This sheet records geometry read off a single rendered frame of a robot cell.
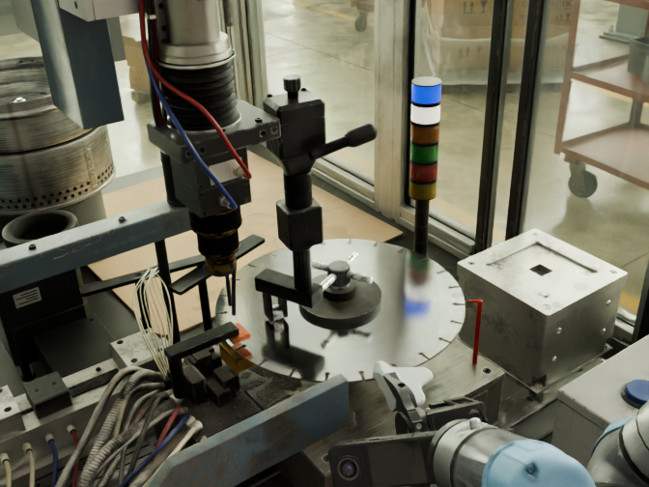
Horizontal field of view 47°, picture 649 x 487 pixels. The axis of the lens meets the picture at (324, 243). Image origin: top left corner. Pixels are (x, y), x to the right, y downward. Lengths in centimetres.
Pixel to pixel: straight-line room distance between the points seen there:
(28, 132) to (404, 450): 91
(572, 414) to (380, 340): 25
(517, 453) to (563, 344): 57
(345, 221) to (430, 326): 69
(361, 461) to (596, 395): 34
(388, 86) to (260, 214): 40
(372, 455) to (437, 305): 30
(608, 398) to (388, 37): 82
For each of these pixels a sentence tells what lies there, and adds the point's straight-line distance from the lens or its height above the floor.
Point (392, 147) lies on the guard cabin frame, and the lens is 155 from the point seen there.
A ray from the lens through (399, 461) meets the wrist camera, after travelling 74.
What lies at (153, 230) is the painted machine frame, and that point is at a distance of 105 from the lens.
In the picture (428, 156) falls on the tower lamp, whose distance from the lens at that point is 118.
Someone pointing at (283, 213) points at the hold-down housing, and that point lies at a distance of 84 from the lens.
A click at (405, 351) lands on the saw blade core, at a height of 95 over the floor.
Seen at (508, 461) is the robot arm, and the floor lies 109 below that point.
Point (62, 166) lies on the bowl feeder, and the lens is 144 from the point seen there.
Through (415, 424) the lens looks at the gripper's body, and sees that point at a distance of 76.
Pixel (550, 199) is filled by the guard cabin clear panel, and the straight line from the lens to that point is 130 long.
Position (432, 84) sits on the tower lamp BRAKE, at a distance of 114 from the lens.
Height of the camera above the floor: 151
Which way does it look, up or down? 30 degrees down
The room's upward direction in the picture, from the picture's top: 2 degrees counter-clockwise
